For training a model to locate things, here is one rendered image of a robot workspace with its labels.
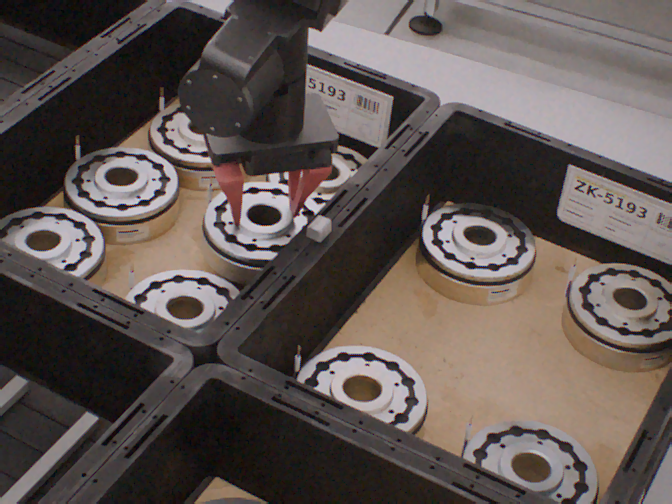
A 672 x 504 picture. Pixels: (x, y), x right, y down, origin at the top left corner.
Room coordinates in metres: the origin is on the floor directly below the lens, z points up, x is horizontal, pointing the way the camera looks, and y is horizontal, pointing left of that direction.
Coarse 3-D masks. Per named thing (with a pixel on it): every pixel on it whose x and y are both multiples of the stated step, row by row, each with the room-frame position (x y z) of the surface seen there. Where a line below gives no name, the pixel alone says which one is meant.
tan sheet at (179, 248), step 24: (120, 144) 1.02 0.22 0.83; (144, 144) 1.02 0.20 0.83; (192, 192) 0.96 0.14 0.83; (216, 192) 0.96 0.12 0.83; (192, 216) 0.92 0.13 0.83; (168, 240) 0.88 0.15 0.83; (192, 240) 0.89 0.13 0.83; (120, 264) 0.84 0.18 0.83; (144, 264) 0.85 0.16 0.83; (168, 264) 0.85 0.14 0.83; (192, 264) 0.86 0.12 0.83; (120, 288) 0.81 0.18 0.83; (240, 288) 0.83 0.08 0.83
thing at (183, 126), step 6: (186, 120) 1.02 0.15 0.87; (180, 126) 1.01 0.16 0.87; (186, 126) 1.01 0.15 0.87; (180, 132) 1.00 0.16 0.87; (186, 132) 1.00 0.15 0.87; (192, 132) 1.00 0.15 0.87; (186, 138) 0.99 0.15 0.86; (192, 138) 0.99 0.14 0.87; (198, 138) 0.99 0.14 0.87; (198, 144) 0.99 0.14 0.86; (204, 144) 0.99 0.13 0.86
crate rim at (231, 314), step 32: (128, 32) 1.06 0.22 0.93; (96, 64) 1.00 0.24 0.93; (352, 64) 1.05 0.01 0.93; (32, 96) 0.94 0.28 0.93; (416, 96) 1.01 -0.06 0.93; (0, 128) 0.88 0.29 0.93; (416, 128) 0.96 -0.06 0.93; (384, 160) 0.90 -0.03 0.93; (352, 192) 0.85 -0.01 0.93; (32, 256) 0.73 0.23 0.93; (288, 256) 0.76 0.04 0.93; (96, 288) 0.70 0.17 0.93; (256, 288) 0.72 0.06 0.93; (160, 320) 0.68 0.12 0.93; (224, 320) 0.69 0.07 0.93; (192, 352) 0.66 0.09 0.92
